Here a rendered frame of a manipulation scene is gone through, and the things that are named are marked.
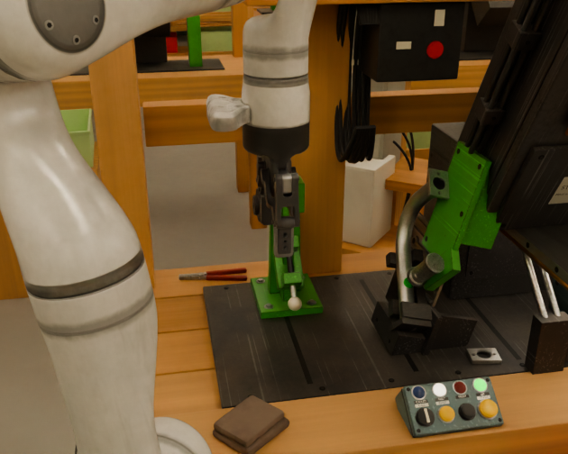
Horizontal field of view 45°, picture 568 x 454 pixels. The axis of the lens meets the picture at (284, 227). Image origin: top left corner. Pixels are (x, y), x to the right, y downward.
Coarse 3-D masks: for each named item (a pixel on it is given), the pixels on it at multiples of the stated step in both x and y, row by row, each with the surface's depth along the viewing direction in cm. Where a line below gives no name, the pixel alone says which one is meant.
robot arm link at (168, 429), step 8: (160, 424) 64; (168, 424) 64; (176, 424) 64; (184, 424) 64; (160, 432) 63; (168, 432) 63; (176, 432) 63; (184, 432) 63; (192, 432) 64; (160, 440) 62; (168, 440) 62; (176, 440) 62; (184, 440) 62; (192, 440) 63; (200, 440) 64; (160, 448) 61; (168, 448) 61; (176, 448) 61; (184, 448) 62; (192, 448) 62; (200, 448) 63; (208, 448) 64
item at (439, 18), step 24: (384, 24) 130; (408, 24) 130; (432, 24) 131; (456, 24) 132; (384, 48) 131; (408, 48) 132; (432, 48) 133; (456, 48) 134; (384, 72) 133; (408, 72) 134; (432, 72) 135; (456, 72) 136
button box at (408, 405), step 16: (432, 384) 111; (448, 384) 111; (464, 384) 111; (400, 400) 112; (416, 400) 109; (432, 400) 109; (448, 400) 110; (464, 400) 110; (480, 400) 110; (496, 400) 110; (416, 416) 107; (480, 416) 109; (496, 416) 109; (416, 432) 106; (432, 432) 107; (448, 432) 108
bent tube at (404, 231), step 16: (432, 176) 125; (416, 192) 130; (432, 192) 124; (448, 192) 125; (416, 208) 132; (400, 224) 134; (400, 240) 134; (400, 256) 133; (400, 272) 131; (400, 288) 130
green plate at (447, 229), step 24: (456, 168) 124; (480, 168) 116; (456, 192) 122; (480, 192) 117; (432, 216) 130; (456, 216) 121; (480, 216) 120; (432, 240) 128; (456, 240) 120; (480, 240) 122
